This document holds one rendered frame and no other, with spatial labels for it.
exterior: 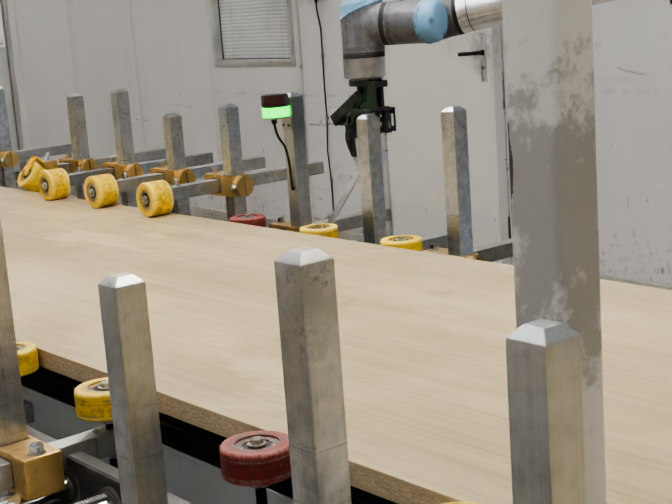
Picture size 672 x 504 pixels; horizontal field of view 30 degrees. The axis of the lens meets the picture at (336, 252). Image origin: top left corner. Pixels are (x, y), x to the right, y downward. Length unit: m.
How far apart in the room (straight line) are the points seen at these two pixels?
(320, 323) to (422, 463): 0.31
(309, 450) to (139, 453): 0.30
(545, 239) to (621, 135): 4.59
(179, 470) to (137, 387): 0.41
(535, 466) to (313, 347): 0.24
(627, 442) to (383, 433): 0.26
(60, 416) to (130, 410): 0.67
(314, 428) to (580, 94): 0.34
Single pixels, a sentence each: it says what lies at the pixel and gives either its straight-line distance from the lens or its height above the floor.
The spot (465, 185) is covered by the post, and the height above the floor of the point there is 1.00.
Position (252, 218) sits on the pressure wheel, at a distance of 2.74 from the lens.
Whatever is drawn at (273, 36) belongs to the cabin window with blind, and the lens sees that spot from 7.52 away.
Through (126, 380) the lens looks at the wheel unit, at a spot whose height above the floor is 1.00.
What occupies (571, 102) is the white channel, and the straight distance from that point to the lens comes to 0.94.
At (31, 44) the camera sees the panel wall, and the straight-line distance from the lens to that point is 10.52.
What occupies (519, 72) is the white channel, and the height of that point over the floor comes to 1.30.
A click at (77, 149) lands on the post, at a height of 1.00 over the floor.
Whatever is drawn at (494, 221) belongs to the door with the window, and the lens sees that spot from 6.15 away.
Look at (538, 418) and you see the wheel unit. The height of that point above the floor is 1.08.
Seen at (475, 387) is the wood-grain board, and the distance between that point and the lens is 1.50.
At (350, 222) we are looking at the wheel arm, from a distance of 2.94.
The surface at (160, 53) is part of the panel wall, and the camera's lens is 8.62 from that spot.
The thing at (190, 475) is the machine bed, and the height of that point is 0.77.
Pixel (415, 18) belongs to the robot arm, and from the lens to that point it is 2.62.
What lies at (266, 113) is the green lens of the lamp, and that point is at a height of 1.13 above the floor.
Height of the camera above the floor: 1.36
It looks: 11 degrees down
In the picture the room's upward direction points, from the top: 4 degrees counter-clockwise
